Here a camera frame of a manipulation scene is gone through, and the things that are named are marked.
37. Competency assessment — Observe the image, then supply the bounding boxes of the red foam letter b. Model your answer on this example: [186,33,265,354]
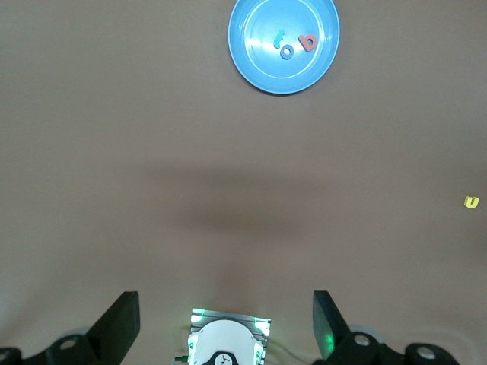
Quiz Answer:
[298,33,318,52]

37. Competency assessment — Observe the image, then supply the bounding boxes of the brown table cover sheet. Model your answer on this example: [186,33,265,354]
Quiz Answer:
[0,0,487,365]

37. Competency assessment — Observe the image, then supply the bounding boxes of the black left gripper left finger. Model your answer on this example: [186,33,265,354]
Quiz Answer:
[0,290,141,365]

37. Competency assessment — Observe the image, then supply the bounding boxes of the blue plate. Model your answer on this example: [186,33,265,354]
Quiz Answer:
[228,0,341,96]

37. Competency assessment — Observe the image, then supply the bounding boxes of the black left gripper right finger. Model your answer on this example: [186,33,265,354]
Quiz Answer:
[311,290,457,365]

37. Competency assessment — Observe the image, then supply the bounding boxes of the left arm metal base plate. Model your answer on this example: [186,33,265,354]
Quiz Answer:
[189,307,272,365]

